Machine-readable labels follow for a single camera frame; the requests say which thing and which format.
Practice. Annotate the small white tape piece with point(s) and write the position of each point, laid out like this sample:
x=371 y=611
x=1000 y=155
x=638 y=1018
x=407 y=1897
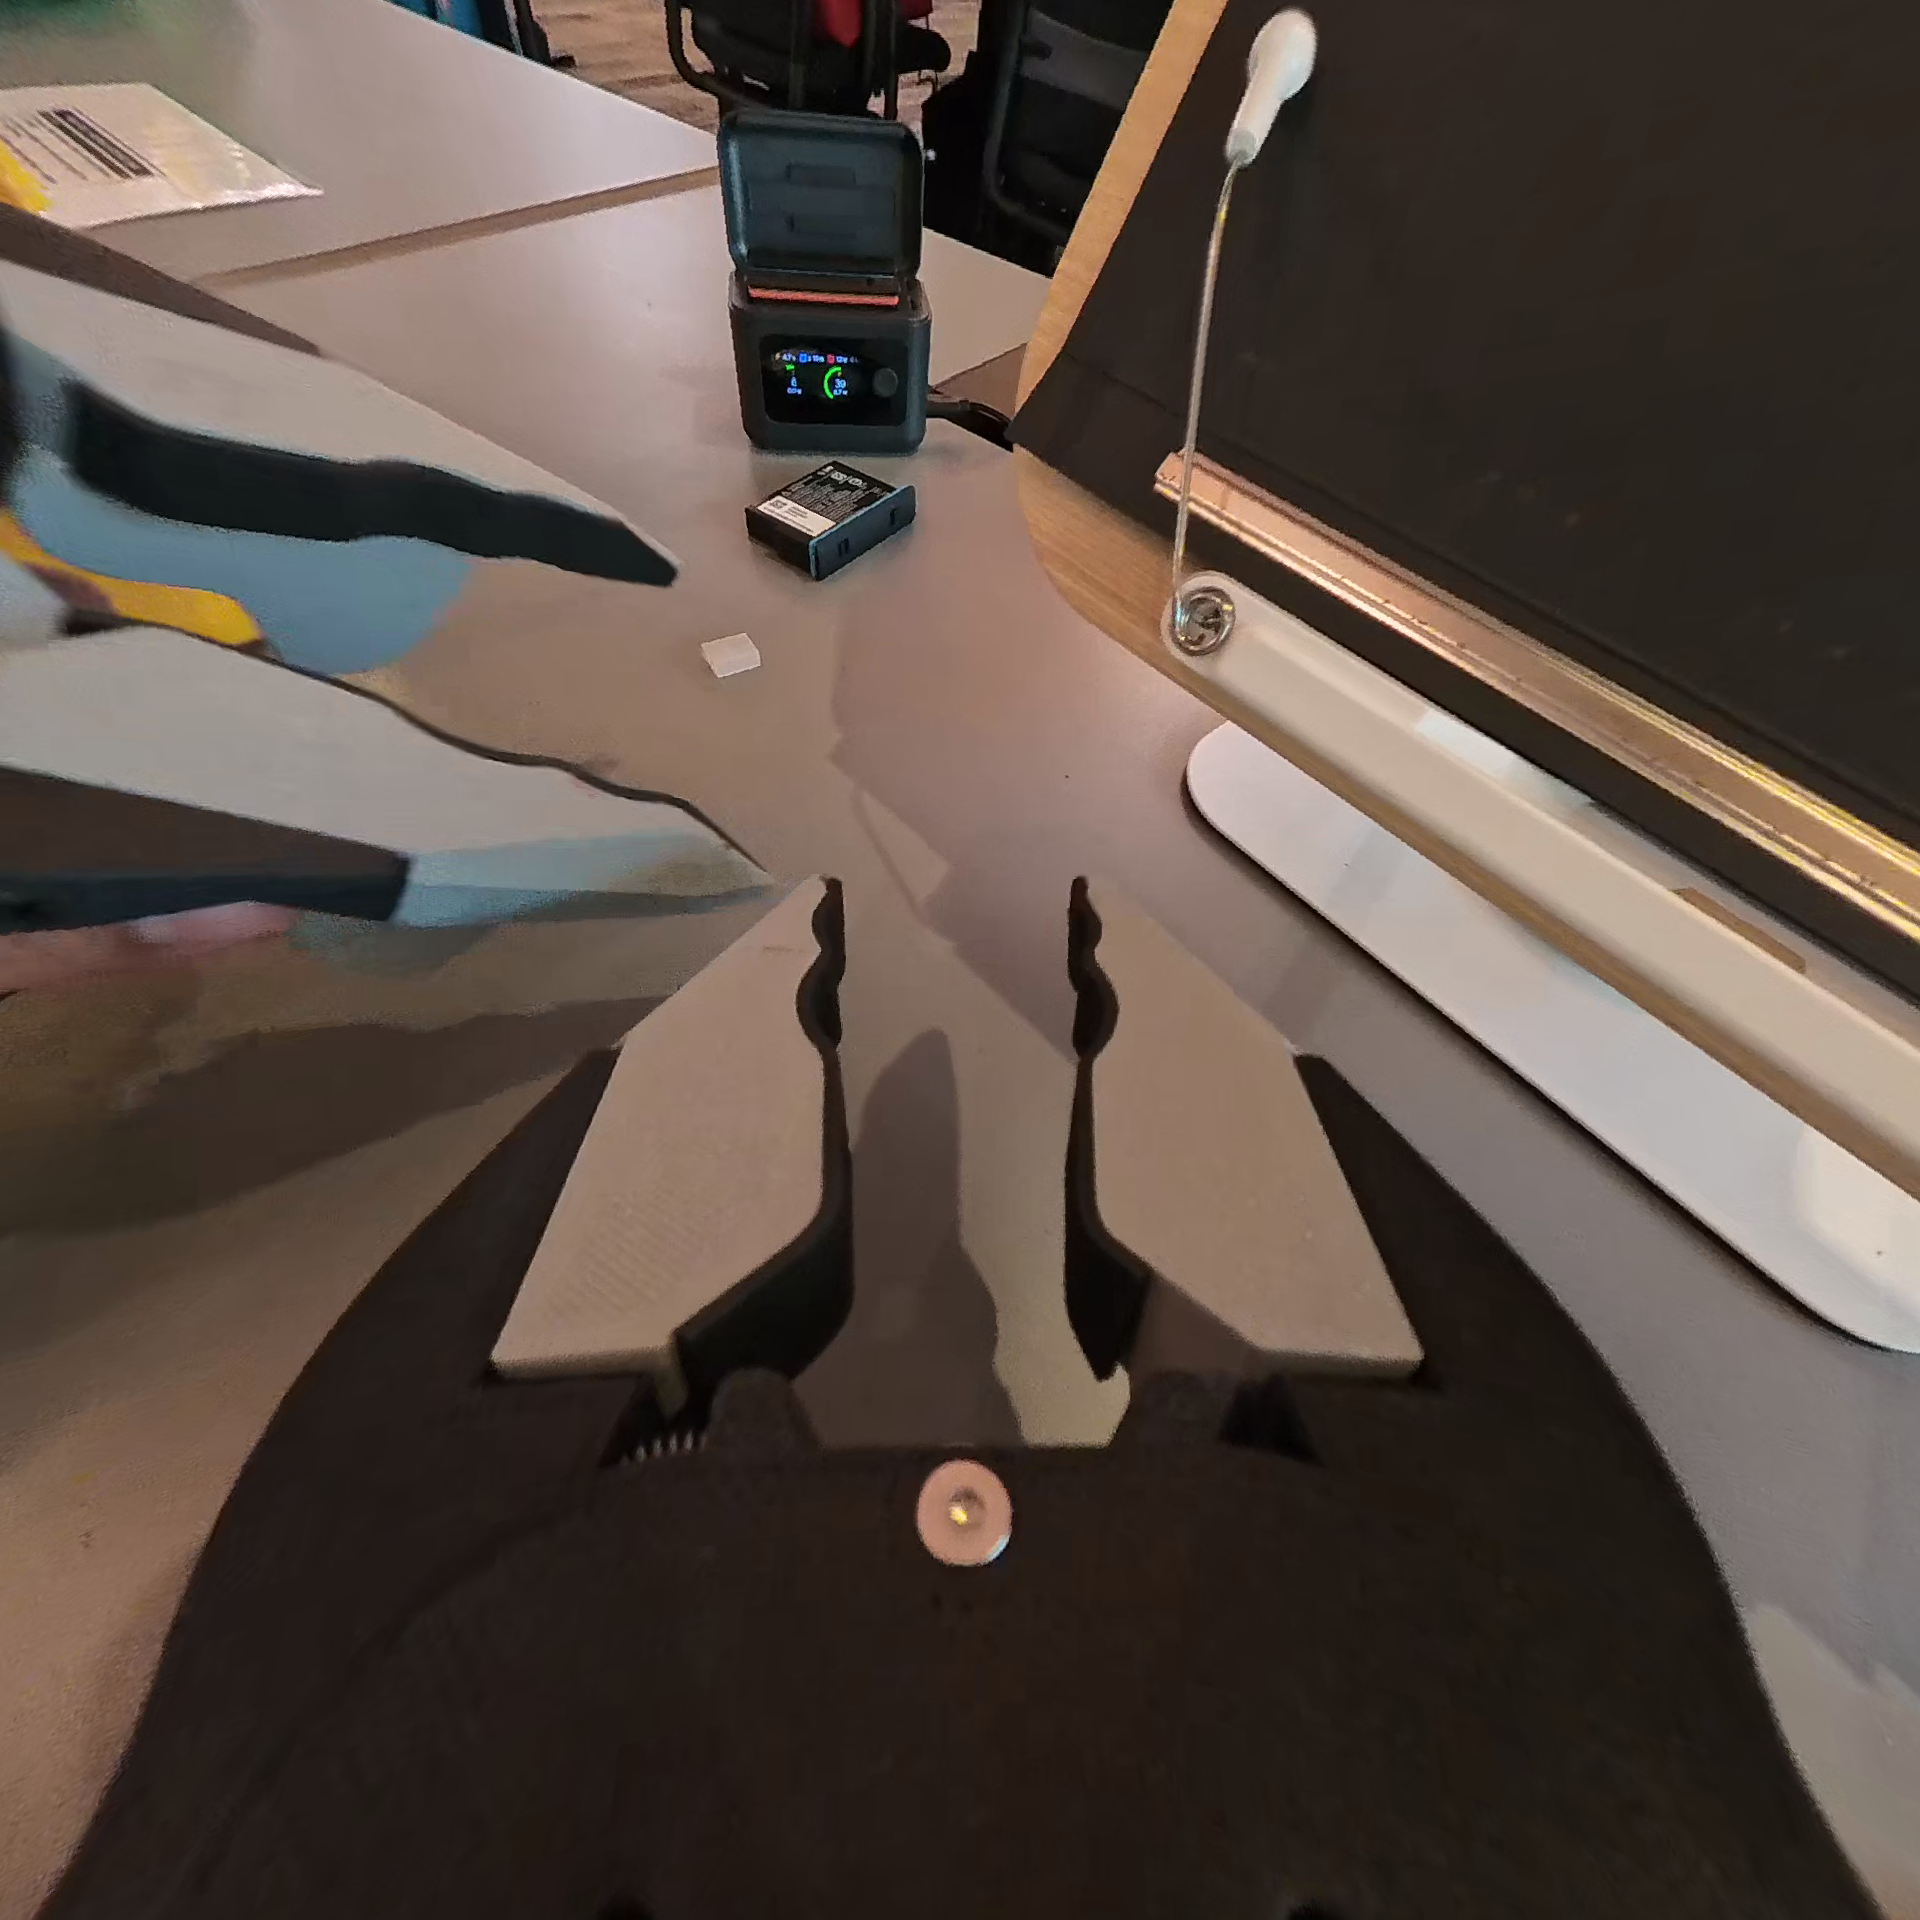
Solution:
x=729 y=657

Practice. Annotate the black power bank with display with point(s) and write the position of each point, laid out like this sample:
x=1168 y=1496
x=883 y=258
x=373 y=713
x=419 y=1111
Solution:
x=825 y=225

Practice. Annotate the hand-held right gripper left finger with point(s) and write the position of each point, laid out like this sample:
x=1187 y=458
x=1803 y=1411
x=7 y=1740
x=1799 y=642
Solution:
x=676 y=1184

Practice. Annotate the black mesh office chair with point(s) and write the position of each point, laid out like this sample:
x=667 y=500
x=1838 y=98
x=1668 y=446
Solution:
x=1051 y=106

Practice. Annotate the person's left hand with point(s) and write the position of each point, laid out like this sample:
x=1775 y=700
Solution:
x=149 y=944

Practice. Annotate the small black battery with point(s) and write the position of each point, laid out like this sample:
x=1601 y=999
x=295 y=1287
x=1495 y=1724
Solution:
x=833 y=516

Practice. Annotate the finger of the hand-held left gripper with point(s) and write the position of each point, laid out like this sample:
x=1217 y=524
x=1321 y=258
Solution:
x=300 y=734
x=300 y=404

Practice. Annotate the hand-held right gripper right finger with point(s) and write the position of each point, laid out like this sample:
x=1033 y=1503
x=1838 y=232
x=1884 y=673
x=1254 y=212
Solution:
x=1230 y=1184

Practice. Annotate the wooden board with black panel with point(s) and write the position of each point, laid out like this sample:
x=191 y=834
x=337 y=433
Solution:
x=1576 y=300

